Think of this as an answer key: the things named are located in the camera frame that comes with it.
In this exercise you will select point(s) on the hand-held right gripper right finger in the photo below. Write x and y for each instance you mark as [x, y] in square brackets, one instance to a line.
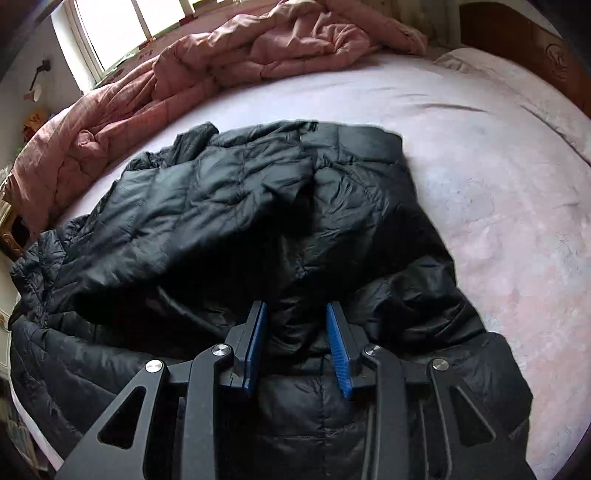
[337, 346]

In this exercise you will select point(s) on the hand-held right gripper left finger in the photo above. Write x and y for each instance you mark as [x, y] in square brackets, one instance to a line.
[256, 346]

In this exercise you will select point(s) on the black puffer jacket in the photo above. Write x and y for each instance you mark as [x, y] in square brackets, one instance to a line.
[231, 230]

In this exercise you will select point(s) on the white cabinet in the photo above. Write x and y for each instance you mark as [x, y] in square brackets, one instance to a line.
[3, 332]

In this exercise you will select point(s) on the carved wooden side table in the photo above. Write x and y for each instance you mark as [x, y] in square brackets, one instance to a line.
[9, 240]

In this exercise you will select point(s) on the pink quilt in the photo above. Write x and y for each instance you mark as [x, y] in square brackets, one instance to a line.
[277, 41]

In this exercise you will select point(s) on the pale pink pillow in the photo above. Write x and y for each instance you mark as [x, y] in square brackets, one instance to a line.
[517, 87]

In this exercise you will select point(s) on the floral print curtain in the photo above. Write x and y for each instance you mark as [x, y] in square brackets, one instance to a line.
[425, 18]

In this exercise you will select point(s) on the white framed window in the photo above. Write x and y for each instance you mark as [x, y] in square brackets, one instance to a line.
[115, 27]

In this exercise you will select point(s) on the wooden bed headboard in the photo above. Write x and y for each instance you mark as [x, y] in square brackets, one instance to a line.
[508, 32]

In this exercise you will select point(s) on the wall lamp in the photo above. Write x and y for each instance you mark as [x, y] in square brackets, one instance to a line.
[34, 93]

